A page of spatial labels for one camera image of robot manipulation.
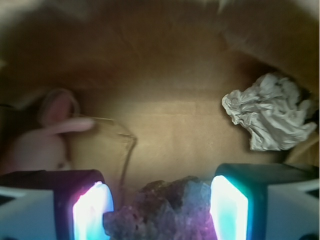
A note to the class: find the brown paper bag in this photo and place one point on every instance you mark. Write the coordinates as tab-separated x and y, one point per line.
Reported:
152	73

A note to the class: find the pink rubber toy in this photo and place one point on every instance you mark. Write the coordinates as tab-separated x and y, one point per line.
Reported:
45	148

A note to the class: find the brown rock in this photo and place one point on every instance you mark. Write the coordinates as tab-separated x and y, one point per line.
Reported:
177	210

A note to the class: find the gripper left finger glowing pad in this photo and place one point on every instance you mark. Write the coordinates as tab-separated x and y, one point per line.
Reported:
54	205

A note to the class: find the crumpled white paper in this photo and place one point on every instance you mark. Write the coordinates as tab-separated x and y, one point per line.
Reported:
272	111

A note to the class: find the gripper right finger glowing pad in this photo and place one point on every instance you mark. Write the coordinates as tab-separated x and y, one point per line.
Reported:
275	201

